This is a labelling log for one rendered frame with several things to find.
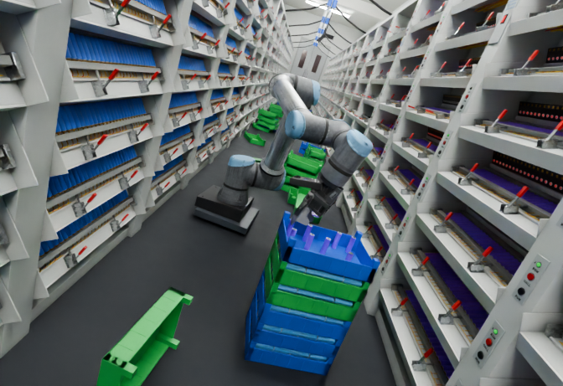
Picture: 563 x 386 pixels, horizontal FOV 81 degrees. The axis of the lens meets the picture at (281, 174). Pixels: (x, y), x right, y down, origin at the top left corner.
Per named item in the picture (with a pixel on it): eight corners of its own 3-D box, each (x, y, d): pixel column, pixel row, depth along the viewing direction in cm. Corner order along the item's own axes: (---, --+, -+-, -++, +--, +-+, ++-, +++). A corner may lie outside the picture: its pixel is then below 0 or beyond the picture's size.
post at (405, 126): (347, 244, 226) (473, -45, 175) (345, 238, 235) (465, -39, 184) (374, 253, 226) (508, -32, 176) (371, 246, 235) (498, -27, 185)
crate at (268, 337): (250, 342, 109) (258, 322, 107) (251, 301, 128) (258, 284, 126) (334, 358, 114) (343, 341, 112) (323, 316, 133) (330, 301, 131)
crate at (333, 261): (281, 261, 100) (290, 239, 98) (277, 229, 119) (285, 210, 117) (370, 283, 105) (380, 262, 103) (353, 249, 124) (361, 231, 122)
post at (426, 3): (336, 206, 293) (426, -10, 243) (335, 203, 302) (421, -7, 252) (358, 213, 294) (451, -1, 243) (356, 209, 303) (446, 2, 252)
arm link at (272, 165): (250, 174, 209) (292, 68, 162) (276, 180, 214) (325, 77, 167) (251, 192, 198) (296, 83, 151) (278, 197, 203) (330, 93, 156)
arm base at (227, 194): (211, 198, 194) (214, 182, 191) (225, 191, 212) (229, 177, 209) (240, 208, 190) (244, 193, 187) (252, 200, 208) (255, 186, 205)
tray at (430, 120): (447, 133, 142) (450, 111, 140) (405, 118, 200) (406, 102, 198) (496, 132, 141) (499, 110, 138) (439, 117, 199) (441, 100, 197)
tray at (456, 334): (457, 375, 92) (463, 334, 88) (396, 260, 150) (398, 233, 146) (534, 377, 91) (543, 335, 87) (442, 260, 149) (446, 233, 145)
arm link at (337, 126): (322, 113, 114) (333, 126, 104) (352, 120, 118) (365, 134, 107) (313, 137, 118) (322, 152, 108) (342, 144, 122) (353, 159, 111)
